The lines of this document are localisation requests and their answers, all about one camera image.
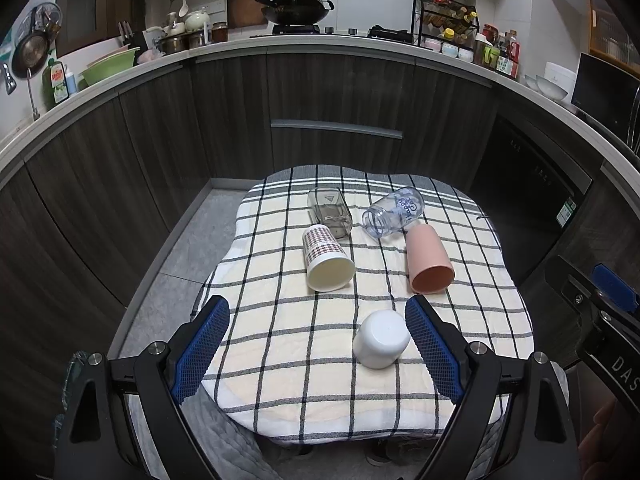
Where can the chrome faucet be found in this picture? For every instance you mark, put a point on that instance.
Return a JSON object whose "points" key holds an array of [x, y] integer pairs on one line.
{"points": [[32, 97]]}

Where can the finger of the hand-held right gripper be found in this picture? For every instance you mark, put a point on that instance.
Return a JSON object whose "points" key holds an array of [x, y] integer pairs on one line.
{"points": [[612, 285]]}

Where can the white teapot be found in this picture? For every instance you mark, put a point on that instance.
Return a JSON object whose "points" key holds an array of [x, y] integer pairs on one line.
{"points": [[197, 20]]}

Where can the brown cutting board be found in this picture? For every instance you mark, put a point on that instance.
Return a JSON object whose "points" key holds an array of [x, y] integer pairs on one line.
{"points": [[247, 0]]}

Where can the large white bowl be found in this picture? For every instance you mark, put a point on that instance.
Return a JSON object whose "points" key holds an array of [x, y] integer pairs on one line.
{"points": [[552, 89]]}

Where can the black checked white cloth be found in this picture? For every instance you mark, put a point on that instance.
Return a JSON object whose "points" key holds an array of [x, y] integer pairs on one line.
{"points": [[300, 370]]}

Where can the dark wood base cabinets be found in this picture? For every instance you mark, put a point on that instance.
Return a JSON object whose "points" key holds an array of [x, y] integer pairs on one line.
{"points": [[150, 135]]}

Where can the green dish soap bottle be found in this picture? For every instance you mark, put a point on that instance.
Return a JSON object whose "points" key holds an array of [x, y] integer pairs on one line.
{"points": [[56, 80]]}

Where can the black wok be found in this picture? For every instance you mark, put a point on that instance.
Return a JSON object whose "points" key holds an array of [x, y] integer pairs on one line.
{"points": [[295, 7]]}

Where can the black spice rack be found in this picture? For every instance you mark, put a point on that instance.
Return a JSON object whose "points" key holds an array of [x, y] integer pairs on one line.
{"points": [[442, 15]]}

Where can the black gas stove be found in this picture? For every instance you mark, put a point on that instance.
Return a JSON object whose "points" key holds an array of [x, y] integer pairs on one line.
{"points": [[325, 31]]}

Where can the person's right hand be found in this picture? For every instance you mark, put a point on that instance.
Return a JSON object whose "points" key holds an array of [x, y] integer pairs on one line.
{"points": [[600, 435]]}

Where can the steel pot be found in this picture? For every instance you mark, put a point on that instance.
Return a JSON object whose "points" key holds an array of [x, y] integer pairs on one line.
{"points": [[175, 44]]}

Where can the black microwave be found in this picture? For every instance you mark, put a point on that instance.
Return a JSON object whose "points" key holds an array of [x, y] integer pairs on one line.
{"points": [[605, 90]]}

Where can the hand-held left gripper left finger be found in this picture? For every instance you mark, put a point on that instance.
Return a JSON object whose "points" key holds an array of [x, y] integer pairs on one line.
{"points": [[200, 355]]}

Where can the black dishwasher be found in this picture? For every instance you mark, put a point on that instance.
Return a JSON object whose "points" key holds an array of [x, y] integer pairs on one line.
{"points": [[530, 185]]}

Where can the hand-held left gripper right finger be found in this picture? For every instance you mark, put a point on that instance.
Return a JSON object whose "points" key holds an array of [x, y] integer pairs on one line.
{"points": [[432, 355]]}

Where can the brown glass jar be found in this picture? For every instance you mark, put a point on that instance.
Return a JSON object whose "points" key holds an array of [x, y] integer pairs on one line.
{"points": [[219, 32]]}

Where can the pink cup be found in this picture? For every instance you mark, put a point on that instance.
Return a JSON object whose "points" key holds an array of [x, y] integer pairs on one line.
{"points": [[430, 265]]}

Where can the green basin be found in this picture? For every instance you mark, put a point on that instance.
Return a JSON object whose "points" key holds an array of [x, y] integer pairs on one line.
{"points": [[110, 70]]}

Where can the hanging frying pan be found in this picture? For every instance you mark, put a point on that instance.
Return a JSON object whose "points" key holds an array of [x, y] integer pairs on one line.
{"points": [[29, 52]]}

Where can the square smoky glass cup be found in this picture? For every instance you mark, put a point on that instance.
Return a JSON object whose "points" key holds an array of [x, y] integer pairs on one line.
{"points": [[330, 212]]}

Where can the small white blue bottle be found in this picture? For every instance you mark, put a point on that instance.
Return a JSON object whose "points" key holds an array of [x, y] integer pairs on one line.
{"points": [[71, 83]]}

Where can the white ladle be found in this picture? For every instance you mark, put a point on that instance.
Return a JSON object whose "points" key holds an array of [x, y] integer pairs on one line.
{"points": [[183, 4]]}

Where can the wooden wall cabinet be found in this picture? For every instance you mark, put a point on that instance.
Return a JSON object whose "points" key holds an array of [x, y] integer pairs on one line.
{"points": [[615, 25]]}

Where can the brown checked paper cup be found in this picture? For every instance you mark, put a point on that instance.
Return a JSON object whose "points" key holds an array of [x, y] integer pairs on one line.
{"points": [[327, 260]]}

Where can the white cup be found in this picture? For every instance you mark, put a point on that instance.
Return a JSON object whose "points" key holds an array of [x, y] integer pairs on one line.
{"points": [[381, 337]]}

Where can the dark sauce bottle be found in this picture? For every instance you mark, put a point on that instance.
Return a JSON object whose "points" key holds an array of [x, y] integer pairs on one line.
{"points": [[510, 55]]}

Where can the grey quilted blanket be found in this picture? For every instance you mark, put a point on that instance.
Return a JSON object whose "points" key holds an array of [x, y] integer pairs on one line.
{"points": [[235, 447]]}

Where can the white countertop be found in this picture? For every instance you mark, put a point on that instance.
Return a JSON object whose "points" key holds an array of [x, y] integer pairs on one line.
{"points": [[310, 41]]}

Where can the small white bowl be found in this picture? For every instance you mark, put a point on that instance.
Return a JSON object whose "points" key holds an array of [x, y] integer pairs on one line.
{"points": [[531, 82]]}

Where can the clear glass bottle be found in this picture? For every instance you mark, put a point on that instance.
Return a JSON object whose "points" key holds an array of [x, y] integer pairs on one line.
{"points": [[395, 212]]}

